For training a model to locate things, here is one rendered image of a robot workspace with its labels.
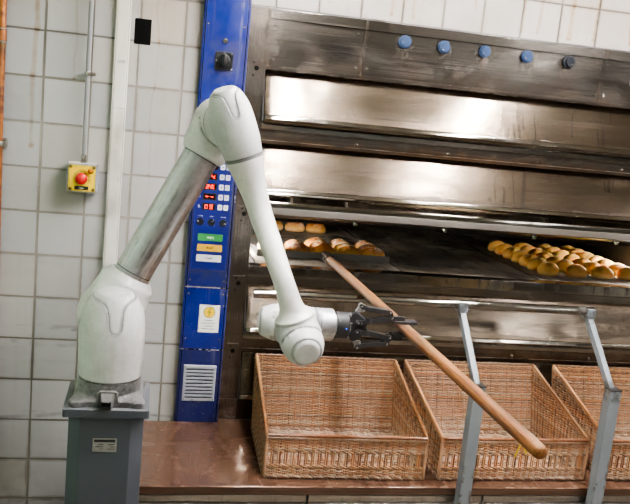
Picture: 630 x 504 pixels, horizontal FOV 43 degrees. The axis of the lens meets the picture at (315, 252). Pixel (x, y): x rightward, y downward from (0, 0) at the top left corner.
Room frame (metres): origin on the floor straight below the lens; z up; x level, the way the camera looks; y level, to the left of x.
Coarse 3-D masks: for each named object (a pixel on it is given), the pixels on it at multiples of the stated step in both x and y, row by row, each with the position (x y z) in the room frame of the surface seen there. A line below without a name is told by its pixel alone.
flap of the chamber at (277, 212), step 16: (272, 208) 2.77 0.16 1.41; (384, 224) 2.97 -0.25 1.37; (400, 224) 2.90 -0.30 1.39; (416, 224) 2.87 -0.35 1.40; (432, 224) 2.89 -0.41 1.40; (448, 224) 2.90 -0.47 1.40; (464, 224) 2.91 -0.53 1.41; (480, 224) 2.93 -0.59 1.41; (496, 224) 2.94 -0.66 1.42; (592, 240) 3.22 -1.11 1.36; (608, 240) 3.13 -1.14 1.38; (624, 240) 3.05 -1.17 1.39
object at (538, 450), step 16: (384, 304) 2.39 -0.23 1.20; (416, 336) 2.08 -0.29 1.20; (432, 352) 1.96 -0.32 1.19; (448, 368) 1.85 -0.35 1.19; (464, 384) 1.75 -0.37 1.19; (480, 400) 1.66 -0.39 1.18; (496, 416) 1.58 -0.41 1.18; (512, 432) 1.51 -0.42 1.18; (528, 432) 1.48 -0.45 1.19; (528, 448) 1.44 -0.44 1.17; (544, 448) 1.42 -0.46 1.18
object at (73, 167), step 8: (72, 168) 2.70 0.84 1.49; (80, 168) 2.71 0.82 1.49; (88, 168) 2.71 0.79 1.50; (96, 168) 2.72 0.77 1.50; (72, 176) 2.70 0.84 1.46; (88, 176) 2.71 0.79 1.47; (96, 176) 2.72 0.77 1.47; (72, 184) 2.70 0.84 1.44; (88, 184) 2.71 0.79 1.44; (96, 184) 2.72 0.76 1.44; (80, 192) 2.71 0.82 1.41; (88, 192) 2.72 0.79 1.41; (96, 192) 2.73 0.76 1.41
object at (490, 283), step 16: (256, 272) 2.91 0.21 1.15; (304, 272) 2.94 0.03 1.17; (320, 272) 2.96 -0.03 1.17; (336, 272) 2.97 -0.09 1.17; (352, 272) 2.98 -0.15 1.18; (368, 272) 3.00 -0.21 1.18; (384, 272) 3.03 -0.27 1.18; (400, 272) 3.06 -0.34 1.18; (480, 288) 3.09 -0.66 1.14; (496, 288) 3.10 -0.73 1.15; (512, 288) 3.12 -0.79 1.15; (528, 288) 3.13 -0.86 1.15; (544, 288) 3.14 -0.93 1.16; (560, 288) 3.16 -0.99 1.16; (576, 288) 3.17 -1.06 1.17; (592, 288) 3.19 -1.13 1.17; (608, 288) 3.20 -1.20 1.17; (624, 288) 3.21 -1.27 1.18
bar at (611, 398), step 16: (400, 304) 2.63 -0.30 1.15; (416, 304) 2.64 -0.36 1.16; (432, 304) 2.65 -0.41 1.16; (448, 304) 2.67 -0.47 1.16; (464, 304) 2.67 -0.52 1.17; (480, 304) 2.69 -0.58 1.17; (496, 304) 2.70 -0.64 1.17; (512, 304) 2.72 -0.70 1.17; (528, 304) 2.74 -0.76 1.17; (464, 320) 2.65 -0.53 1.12; (592, 320) 2.76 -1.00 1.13; (464, 336) 2.61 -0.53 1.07; (592, 336) 2.72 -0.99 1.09; (608, 368) 2.63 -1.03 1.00; (480, 384) 2.47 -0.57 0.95; (608, 384) 2.59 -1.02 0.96; (608, 400) 2.55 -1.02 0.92; (480, 416) 2.46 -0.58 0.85; (608, 416) 2.55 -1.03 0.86; (464, 432) 2.48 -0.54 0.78; (608, 432) 2.55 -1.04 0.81; (464, 448) 2.46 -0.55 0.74; (608, 448) 2.55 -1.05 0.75; (464, 464) 2.45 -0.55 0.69; (592, 464) 2.58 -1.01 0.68; (608, 464) 2.56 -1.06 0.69; (464, 480) 2.45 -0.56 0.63; (592, 480) 2.57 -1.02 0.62; (464, 496) 2.46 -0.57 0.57; (592, 496) 2.55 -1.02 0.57
